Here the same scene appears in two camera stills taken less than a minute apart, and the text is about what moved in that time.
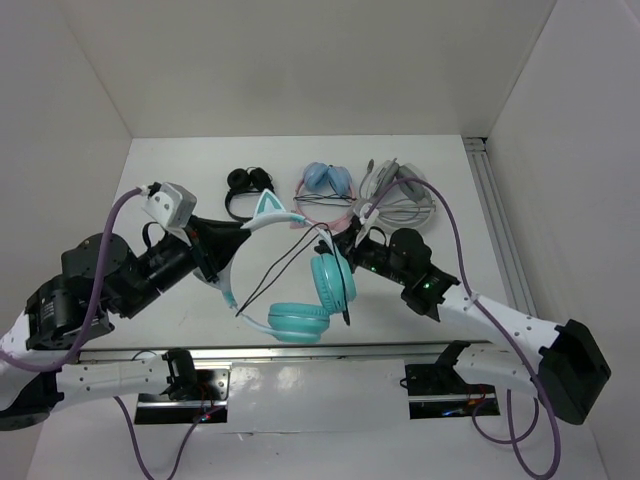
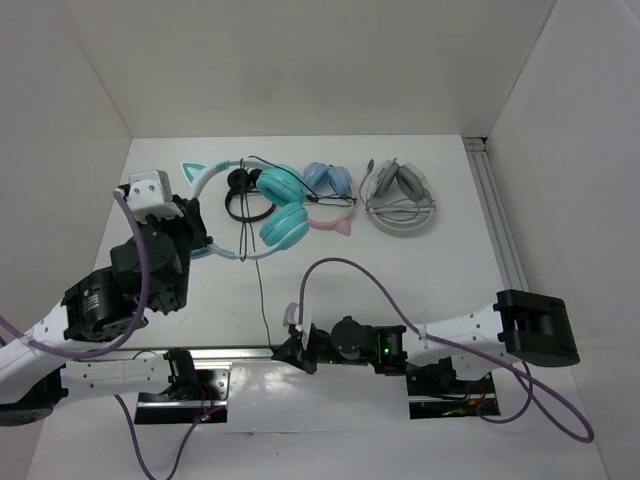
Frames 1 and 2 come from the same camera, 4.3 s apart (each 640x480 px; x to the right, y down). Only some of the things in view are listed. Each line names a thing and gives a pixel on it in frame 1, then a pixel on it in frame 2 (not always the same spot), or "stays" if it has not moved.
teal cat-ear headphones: x=333 y=276 → x=277 y=184
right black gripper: x=346 y=244 → x=290 y=350
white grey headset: x=407 y=206 stays
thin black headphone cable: x=338 y=260 → x=246 y=246
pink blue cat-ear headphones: x=323 y=178 stays
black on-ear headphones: x=249 y=179 stays
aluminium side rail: x=500 y=225 stays
